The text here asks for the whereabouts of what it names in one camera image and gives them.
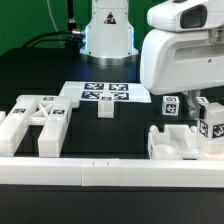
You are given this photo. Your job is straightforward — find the black cables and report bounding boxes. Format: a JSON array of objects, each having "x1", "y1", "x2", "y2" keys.
[{"x1": 21, "y1": 0, "x2": 86, "y2": 49}]

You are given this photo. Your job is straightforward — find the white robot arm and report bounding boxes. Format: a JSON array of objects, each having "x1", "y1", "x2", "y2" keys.
[{"x1": 80, "y1": 0, "x2": 224, "y2": 117}]

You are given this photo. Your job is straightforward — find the white chair backrest frame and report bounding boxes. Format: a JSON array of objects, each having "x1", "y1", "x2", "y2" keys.
[{"x1": 0, "y1": 95, "x2": 80, "y2": 158}]

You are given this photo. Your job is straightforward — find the white front rail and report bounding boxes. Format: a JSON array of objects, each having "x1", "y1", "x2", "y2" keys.
[{"x1": 0, "y1": 157, "x2": 224, "y2": 188}]

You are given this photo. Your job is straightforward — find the white chair seat part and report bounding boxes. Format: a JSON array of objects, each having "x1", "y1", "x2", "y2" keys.
[{"x1": 147, "y1": 124, "x2": 201, "y2": 160}]

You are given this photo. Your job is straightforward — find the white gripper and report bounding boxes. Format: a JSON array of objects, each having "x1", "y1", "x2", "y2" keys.
[{"x1": 140, "y1": 0, "x2": 224, "y2": 120}]

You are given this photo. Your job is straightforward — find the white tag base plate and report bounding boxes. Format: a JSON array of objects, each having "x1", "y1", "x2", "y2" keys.
[{"x1": 60, "y1": 81, "x2": 151, "y2": 103}]

